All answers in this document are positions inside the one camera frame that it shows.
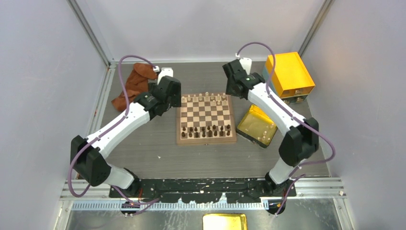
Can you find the gold metal tin tray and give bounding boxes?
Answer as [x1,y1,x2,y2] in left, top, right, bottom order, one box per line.
[236,104,278,149]

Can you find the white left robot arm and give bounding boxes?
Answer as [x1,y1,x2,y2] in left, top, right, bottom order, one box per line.
[71,68,181,198]

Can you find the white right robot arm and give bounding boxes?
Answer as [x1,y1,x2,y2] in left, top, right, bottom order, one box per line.
[222,58,319,197]

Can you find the brown cloth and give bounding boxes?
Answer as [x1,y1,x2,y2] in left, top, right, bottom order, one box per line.
[111,63,158,112]

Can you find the wooden chessboard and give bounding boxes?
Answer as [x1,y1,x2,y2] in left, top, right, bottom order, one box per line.
[176,92,237,145]

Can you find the yellow drawer box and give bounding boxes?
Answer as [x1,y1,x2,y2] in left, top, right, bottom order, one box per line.
[262,52,315,104]

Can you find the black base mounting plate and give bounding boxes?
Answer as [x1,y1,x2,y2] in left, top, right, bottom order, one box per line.
[122,178,296,204]

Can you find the gold tin lid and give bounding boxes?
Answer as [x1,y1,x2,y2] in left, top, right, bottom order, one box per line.
[202,213,248,230]

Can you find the aluminium front rail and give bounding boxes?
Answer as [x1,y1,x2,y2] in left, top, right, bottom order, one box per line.
[60,177,347,212]

